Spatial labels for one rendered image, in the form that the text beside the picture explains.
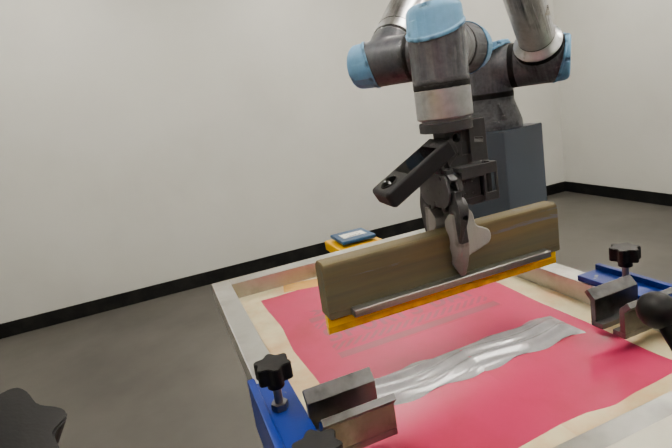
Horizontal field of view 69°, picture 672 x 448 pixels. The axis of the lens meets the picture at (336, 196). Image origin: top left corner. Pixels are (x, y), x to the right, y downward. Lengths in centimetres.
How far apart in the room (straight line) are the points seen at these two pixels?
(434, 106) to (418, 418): 39
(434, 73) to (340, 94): 383
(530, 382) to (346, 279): 27
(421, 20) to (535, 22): 62
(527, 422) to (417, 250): 24
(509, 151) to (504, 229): 62
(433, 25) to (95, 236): 379
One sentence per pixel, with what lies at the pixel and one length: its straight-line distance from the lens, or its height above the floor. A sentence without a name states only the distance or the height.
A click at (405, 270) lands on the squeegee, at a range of 67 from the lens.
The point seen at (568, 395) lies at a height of 95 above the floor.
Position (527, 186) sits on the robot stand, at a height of 104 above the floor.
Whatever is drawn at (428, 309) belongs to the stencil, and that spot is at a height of 95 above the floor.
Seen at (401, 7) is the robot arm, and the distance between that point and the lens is 89.
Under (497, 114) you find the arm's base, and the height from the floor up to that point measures 124.
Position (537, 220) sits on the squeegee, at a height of 112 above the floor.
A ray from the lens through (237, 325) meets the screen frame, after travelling 89.
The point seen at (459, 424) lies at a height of 95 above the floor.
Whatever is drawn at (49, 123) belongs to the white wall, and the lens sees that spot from 420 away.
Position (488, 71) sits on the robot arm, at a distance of 139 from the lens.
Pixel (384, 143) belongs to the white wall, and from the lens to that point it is 465.
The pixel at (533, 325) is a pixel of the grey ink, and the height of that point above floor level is 96.
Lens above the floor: 134
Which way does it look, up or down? 11 degrees down
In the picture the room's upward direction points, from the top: 9 degrees counter-clockwise
